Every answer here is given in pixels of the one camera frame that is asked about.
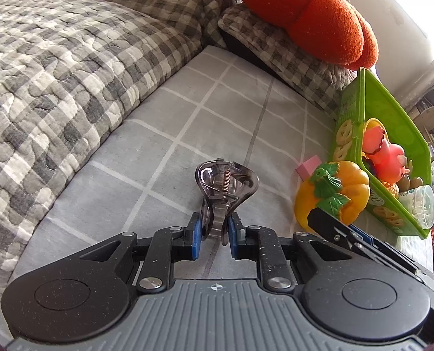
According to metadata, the orange pumpkin shaped container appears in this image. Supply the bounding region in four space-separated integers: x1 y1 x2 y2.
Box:
294 161 371 232

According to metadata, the leopard print hair claw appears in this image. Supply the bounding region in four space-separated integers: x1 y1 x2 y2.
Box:
195 158 260 246

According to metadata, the beige rubber hand toy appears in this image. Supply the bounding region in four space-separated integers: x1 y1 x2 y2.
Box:
397 174 424 192

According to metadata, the pink rectangular box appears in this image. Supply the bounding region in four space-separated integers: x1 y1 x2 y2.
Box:
295 155 322 181

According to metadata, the yellow toy corn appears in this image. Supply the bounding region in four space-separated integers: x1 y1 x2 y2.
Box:
382 181 400 199

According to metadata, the pink rubber pig toy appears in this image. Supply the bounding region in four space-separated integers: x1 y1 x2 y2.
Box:
362 138 409 184

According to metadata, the clear cotton swab jar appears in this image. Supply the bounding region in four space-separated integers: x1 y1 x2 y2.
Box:
398 185 434 229

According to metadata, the green plastic storage bin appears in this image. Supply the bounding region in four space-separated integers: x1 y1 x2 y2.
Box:
332 68 432 239

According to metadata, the grey grid bed sheet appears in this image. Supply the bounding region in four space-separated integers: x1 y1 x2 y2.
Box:
0 44 433 337

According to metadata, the large orange pumpkin plush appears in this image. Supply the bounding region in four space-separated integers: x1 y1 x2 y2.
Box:
242 0 378 70

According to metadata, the grey checked quilted blanket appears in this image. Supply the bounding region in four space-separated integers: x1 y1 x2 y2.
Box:
0 0 355 340

